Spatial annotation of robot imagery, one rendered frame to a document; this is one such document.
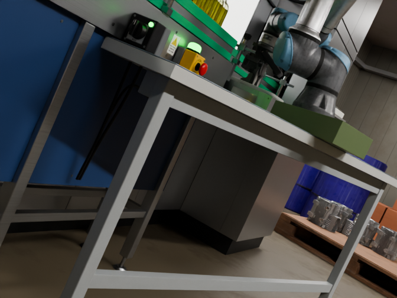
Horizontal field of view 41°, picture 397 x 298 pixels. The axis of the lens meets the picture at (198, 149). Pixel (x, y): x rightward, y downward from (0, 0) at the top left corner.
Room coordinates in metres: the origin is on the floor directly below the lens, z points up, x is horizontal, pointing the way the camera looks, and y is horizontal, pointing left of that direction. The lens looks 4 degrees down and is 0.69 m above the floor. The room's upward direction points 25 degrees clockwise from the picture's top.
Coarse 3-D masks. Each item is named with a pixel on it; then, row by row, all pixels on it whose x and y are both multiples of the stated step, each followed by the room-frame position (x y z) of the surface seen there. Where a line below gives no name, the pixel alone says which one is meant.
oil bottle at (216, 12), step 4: (220, 0) 2.06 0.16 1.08; (216, 4) 2.05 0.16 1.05; (220, 4) 2.07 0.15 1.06; (216, 8) 2.05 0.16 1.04; (220, 8) 2.08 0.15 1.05; (212, 12) 2.05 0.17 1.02; (216, 12) 2.06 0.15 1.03; (212, 16) 2.05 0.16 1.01; (216, 16) 2.08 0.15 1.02; (216, 20) 2.09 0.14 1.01
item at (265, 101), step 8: (232, 80) 2.12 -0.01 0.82; (224, 88) 2.13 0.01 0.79; (232, 88) 2.12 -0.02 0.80; (240, 88) 2.10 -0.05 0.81; (248, 88) 2.09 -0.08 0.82; (240, 96) 2.10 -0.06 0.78; (248, 96) 2.09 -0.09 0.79; (256, 96) 2.07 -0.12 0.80; (264, 96) 2.06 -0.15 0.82; (256, 104) 2.07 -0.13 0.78; (264, 104) 2.06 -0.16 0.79; (272, 104) 2.09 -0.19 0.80
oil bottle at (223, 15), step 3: (225, 3) 2.11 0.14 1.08; (225, 6) 2.11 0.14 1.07; (228, 6) 2.14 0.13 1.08; (222, 9) 2.10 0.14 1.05; (225, 9) 2.12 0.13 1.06; (228, 9) 2.14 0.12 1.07; (222, 12) 2.11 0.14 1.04; (225, 12) 2.13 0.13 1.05; (219, 15) 2.10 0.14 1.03; (222, 15) 2.12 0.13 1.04; (225, 15) 2.14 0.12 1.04; (219, 18) 2.11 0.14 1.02; (222, 18) 2.13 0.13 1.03; (216, 21) 2.10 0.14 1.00; (219, 21) 2.12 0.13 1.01; (222, 21) 2.14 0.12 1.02; (219, 24) 2.13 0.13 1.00
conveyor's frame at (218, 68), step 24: (48, 0) 1.15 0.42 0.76; (72, 0) 1.19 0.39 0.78; (96, 0) 1.26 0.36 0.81; (120, 0) 1.34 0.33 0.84; (144, 0) 1.42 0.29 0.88; (96, 24) 1.30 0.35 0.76; (120, 24) 1.37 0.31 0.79; (168, 24) 1.57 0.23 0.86; (168, 48) 1.62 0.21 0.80; (216, 72) 1.97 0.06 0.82
